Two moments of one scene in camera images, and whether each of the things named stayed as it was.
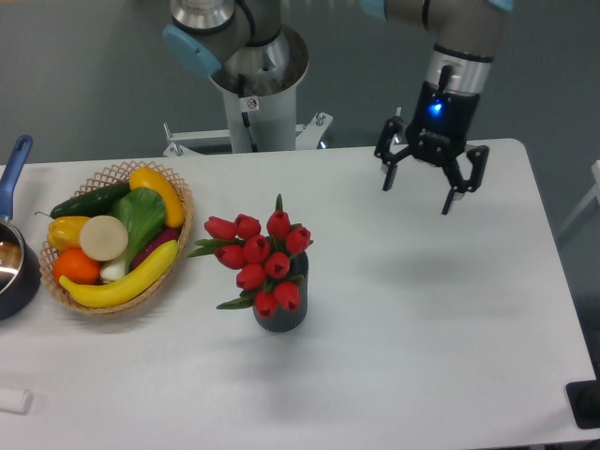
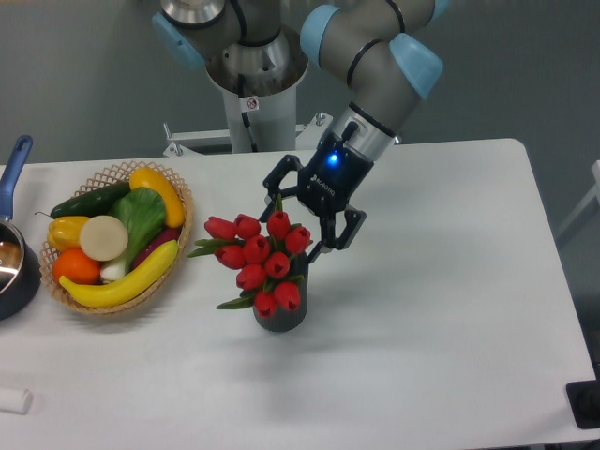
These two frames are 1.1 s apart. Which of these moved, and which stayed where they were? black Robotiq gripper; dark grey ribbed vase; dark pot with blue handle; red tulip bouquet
Moved: black Robotiq gripper
Stayed: dark grey ribbed vase; red tulip bouquet; dark pot with blue handle
